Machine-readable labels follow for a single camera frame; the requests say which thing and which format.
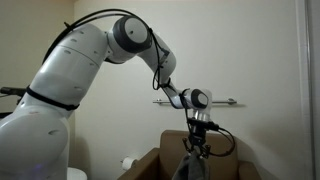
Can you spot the black camera on stand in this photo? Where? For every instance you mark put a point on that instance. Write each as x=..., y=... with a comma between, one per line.
x=13, y=91

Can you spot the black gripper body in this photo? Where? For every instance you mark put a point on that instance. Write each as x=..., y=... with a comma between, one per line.
x=197, y=131

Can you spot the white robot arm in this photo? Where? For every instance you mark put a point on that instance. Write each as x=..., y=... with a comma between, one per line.
x=34, y=139

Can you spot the brown leather armchair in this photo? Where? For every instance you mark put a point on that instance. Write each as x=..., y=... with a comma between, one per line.
x=172, y=161

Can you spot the grey terry towel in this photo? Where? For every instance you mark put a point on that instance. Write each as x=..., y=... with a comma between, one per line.
x=192, y=167

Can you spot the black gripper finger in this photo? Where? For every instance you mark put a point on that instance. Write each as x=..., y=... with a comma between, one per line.
x=187, y=148
x=205, y=151

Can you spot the metal wall grab bar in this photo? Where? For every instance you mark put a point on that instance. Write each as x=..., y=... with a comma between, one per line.
x=229, y=101

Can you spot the toilet paper roll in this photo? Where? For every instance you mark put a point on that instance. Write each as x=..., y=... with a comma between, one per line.
x=128, y=163

